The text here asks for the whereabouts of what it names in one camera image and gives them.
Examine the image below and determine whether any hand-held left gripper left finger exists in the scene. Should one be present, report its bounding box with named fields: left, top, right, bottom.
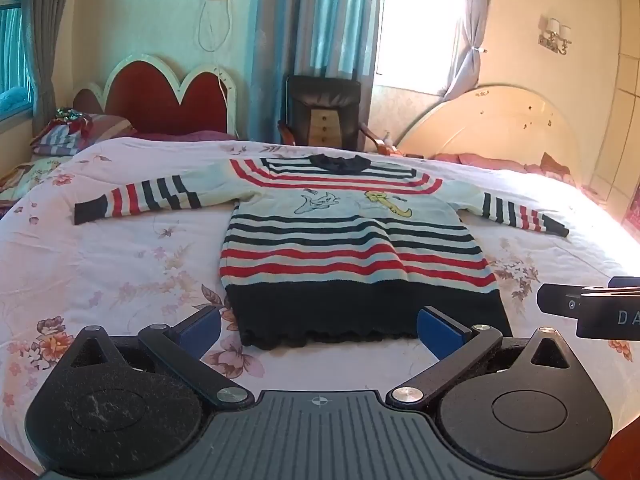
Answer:
left=67, top=305, right=253, bottom=408

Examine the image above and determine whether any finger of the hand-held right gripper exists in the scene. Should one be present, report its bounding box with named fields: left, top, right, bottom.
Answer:
left=575, top=294, right=640, bottom=342
left=537, top=276, right=640, bottom=318

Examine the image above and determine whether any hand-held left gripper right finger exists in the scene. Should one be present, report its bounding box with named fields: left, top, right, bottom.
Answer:
left=387, top=305, right=573, bottom=406

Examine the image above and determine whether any striped knit sweater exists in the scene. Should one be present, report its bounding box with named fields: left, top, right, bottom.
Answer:
left=74, top=154, right=571, bottom=351

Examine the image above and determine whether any pile of folded clothes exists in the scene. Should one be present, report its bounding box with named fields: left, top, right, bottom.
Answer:
left=30, top=107, right=93, bottom=156

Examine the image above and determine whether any white floral bed blanket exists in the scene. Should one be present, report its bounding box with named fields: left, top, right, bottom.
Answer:
left=0, top=137, right=640, bottom=466

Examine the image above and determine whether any pink bedding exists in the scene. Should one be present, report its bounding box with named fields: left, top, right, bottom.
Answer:
left=432, top=151, right=576, bottom=186

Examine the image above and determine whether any cream round headboard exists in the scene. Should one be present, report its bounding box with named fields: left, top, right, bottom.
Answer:
left=397, top=85, right=583, bottom=186

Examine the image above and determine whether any maroon bed cover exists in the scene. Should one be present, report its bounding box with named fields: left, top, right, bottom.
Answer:
left=132, top=130, right=236, bottom=142

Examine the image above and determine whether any cream wardrobe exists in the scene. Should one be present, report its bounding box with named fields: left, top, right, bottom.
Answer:
left=590, top=0, right=640, bottom=226

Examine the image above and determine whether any striped maroon pillow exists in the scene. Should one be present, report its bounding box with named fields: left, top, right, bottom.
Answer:
left=82, top=113, right=137, bottom=141

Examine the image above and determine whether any yellow floral sheet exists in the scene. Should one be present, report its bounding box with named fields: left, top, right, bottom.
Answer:
left=0, top=155, right=66, bottom=201

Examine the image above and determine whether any small wooden drawer box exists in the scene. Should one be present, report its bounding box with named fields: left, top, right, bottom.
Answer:
left=306, top=107, right=343, bottom=147

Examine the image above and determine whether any red scalloped headboard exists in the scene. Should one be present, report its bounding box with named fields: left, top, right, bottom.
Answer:
left=72, top=52, right=241, bottom=141

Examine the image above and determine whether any black leather armchair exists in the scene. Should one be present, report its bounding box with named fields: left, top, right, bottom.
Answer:
left=277, top=75, right=383, bottom=153

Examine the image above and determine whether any pale tied curtain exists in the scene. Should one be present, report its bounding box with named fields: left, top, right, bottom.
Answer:
left=437, top=0, right=496, bottom=103

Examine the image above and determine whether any bright window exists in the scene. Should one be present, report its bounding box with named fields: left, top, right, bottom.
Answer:
left=375, top=0, right=468, bottom=93

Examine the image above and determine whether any teal curtain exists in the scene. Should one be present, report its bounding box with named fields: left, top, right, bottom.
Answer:
left=250, top=0, right=383, bottom=146

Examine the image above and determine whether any grey curtain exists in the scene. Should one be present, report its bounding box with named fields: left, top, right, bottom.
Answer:
left=20, top=0, right=76, bottom=131

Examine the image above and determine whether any teal-lit side window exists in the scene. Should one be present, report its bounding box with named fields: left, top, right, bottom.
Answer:
left=0, top=0, right=36, bottom=121

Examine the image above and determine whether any wall lamp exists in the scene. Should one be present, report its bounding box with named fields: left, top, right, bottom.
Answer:
left=537, top=16, right=573, bottom=56

